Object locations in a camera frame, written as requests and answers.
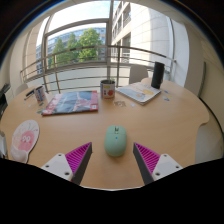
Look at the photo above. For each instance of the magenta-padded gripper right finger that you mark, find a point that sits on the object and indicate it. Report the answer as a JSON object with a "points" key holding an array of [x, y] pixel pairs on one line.
{"points": [[165, 165]]}

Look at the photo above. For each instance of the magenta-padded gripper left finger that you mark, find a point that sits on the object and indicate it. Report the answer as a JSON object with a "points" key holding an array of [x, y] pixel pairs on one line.
{"points": [[56, 165]]}

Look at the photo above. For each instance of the mint green computer mouse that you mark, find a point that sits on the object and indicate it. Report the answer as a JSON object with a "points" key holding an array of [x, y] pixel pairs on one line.
{"points": [[115, 141]]}

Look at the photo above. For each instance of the small teal card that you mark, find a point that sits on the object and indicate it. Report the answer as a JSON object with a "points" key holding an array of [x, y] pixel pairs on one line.
{"points": [[39, 111]]}

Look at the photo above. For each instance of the white chair with wooden legs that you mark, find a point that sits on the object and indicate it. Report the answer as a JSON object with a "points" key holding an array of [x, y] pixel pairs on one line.
{"points": [[2, 145]]}

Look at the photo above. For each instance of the red and grey magazine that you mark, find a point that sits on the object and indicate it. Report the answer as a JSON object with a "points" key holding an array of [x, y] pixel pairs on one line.
{"points": [[70, 102]]}

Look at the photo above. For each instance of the white and yellow booklet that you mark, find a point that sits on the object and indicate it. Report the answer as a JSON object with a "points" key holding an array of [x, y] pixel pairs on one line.
{"points": [[140, 92]]}

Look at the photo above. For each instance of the black office printer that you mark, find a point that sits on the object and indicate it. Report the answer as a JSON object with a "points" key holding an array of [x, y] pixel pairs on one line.
{"points": [[3, 98]]}

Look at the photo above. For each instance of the tall black cylinder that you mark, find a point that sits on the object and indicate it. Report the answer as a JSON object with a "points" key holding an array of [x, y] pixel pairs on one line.
{"points": [[157, 75]]}

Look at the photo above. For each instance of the printed mug with red fruit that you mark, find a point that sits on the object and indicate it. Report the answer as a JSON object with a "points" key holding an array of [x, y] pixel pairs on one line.
{"points": [[107, 90]]}

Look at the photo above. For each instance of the metal balcony railing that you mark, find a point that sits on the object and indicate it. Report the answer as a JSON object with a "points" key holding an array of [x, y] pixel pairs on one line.
{"points": [[118, 66]]}

